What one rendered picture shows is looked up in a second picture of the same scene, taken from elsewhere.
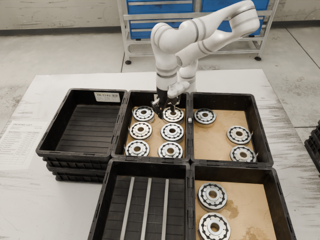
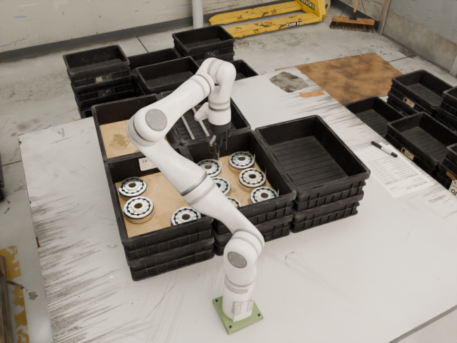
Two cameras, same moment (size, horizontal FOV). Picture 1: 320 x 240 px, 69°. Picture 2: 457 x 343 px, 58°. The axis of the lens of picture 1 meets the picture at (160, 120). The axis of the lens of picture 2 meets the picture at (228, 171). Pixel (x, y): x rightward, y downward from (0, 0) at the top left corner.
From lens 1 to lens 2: 1.77 m
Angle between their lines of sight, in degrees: 88
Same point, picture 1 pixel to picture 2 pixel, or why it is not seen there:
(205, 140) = (176, 199)
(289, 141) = (63, 283)
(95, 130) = (305, 171)
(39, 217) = not seen: hidden behind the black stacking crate
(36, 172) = not seen: hidden behind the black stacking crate
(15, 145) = (387, 166)
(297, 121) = not seen: outside the picture
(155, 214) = (198, 135)
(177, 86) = (204, 108)
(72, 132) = (326, 162)
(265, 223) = (111, 154)
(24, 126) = (411, 184)
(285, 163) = (76, 248)
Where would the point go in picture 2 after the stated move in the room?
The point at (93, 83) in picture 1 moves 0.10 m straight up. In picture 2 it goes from (420, 282) to (430, 265)
